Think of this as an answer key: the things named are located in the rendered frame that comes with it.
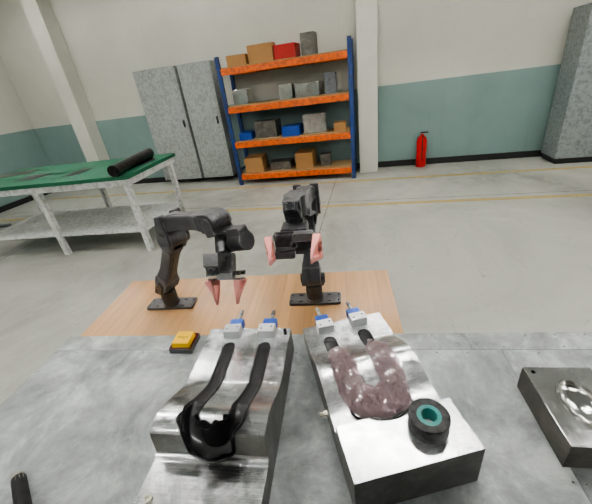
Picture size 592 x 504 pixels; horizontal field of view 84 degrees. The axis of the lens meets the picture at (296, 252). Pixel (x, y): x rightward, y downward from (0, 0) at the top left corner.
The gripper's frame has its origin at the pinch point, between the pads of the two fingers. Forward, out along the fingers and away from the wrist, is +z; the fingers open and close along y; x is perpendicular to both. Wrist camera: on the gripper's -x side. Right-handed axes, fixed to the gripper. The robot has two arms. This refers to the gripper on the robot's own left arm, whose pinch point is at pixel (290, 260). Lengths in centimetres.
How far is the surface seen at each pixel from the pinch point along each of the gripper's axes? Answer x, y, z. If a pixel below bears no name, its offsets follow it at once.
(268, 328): 28.2, -11.5, -8.1
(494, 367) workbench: 40, 52, -4
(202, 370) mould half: 31.2, -28.5, 4.9
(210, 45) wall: -90, -192, -559
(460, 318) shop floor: 122, 87, -117
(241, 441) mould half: 27.7, -10.9, 26.2
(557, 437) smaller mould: 35, 54, 19
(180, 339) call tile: 36, -44, -12
